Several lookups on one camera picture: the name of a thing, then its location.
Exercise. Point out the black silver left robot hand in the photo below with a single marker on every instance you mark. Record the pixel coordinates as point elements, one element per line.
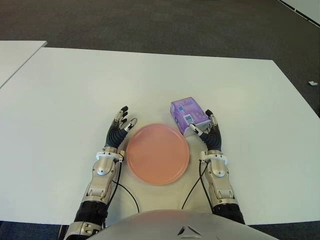
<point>114,136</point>

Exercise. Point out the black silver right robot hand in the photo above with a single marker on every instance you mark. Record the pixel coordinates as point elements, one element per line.
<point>213,140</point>

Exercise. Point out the purple tissue paper pack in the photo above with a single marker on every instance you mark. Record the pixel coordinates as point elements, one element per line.
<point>186,110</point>

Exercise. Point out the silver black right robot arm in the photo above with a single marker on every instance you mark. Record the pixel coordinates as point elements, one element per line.
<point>220,170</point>

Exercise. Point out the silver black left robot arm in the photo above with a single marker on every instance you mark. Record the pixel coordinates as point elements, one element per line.
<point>103,170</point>

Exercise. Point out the round pink plate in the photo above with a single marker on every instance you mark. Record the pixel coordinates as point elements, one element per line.
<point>157,155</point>

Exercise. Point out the grey robot torso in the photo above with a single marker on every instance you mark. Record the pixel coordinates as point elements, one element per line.
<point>162,225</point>

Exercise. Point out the small white floor object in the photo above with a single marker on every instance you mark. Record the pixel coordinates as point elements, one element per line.
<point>312,83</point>

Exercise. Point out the white neighbouring table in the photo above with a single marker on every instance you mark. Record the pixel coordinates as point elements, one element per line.
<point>15,57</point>

